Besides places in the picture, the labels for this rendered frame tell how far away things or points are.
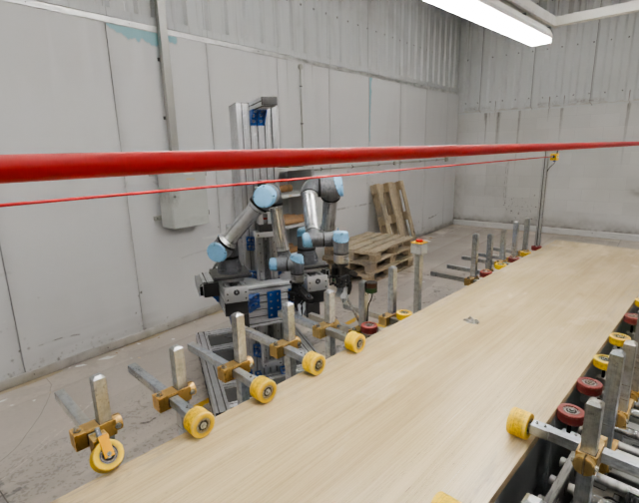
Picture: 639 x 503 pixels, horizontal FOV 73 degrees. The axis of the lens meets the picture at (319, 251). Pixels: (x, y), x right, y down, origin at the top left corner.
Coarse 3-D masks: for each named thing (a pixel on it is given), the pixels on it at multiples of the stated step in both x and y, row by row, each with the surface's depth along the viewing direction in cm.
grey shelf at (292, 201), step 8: (280, 168) 482; (288, 168) 477; (296, 168) 487; (304, 168) 498; (312, 168) 509; (232, 176) 472; (280, 176) 530; (288, 176) 540; (296, 176) 531; (304, 176) 523; (312, 176) 515; (280, 184) 532; (288, 184) 542; (296, 184) 534; (288, 192) 514; (296, 192) 512; (288, 200) 547; (296, 200) 539; (288, 208) 549; (296, 208) 542; (296, 224) 506; (304, 224) 511; (288, 232) 554; (296, 232) 550; (296, 240) 552
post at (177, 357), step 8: (176, 344) 144; (176, 352) 142; (176, 360) 142; (184, 360) 144; (176, 368) 143; (184, 368) 145; (176, 376) 143; (184, 376) 145; (176, 384) 145; (184, 384) 146; (184, 432) 148
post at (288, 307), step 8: (288, 304) 176; (288, 312) 176; (288, 320) 177; (288, 328) 178; (288, 336) 179; (288, 360) 182; (296, 360) 184; (288, 368) 183; (296, 368) 184; (288, 376) 184
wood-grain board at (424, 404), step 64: (576, 256) 328; (448, 320) 214; (512, 320) 212; (576, 320) 210; (320, 384) 159; (384, 384) 158; (448, 384) 157; (512, 384) 156; (192, 448) 126; (256, 448) 126; (320, 448) 125; (384, 448) 124; (448, 448) 124; (512, 448) 123
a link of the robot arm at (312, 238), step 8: (304, 184) 238; (312, 184) 236; (304, 192) 233; (312, 192) 233; (304, 200) 232; (312, 200) 230; (304, 208) 229; (312, 208) 226; (304, 216) 227; (312, 216) 222; (312, 224) 219; (312, 232) 215; (304, 240) 213; (312, 240) 213; (320, 240) 213
